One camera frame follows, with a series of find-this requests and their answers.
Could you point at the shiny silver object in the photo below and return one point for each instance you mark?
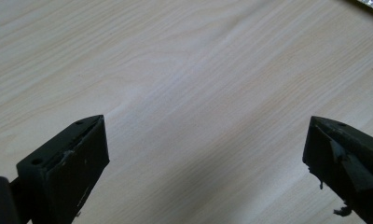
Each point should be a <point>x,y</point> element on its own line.
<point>372,4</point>

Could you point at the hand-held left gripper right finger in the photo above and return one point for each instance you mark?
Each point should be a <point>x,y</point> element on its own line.
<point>349,161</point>

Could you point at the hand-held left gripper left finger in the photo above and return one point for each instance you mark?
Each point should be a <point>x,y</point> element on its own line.
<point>63,174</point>

